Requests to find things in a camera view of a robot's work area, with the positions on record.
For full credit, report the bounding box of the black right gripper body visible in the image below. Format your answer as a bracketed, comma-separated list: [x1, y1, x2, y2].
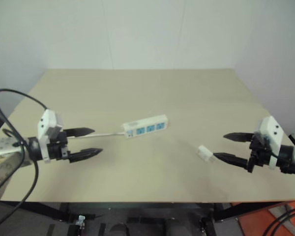
[247, 134, 273, 174]

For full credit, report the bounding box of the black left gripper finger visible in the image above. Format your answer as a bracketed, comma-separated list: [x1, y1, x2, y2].
[63, 127, 95, 138]
[68, 147, 103, 164]

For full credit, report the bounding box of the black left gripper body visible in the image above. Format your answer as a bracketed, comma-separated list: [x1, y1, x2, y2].
[47, 131, 71, 162]

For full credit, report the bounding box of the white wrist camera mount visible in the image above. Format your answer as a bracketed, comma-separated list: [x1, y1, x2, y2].
[37, 109, 63, 164]
[256, 116, 284, 171]

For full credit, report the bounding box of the white power strip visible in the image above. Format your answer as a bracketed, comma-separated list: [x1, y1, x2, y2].
[120, 114, 169, 140]

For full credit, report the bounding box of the black table frame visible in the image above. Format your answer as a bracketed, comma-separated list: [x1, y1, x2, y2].
[0, 200, 295, 236]

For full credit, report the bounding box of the white plug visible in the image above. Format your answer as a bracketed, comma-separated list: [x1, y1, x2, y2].
[197, 145, 215, 163]

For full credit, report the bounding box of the small silver clamp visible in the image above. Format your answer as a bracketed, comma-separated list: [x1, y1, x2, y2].
[75, 215, 86, 229]

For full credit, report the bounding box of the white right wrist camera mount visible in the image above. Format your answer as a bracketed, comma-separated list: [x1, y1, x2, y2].
[256, 116, 284, 171]

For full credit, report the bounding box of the dark rounded shape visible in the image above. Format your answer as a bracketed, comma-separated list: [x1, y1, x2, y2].
[109, 223, 130, 236]

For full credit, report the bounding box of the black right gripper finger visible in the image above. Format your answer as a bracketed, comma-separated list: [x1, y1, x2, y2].
[213, 152, 252, 170]
[223, 132, 254, 143]

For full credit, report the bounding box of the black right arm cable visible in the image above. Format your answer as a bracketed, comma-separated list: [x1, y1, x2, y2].
[260, 206, 295, 236]

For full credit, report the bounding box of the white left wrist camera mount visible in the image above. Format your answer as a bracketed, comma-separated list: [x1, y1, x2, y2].
[37, 109, 63, 164]

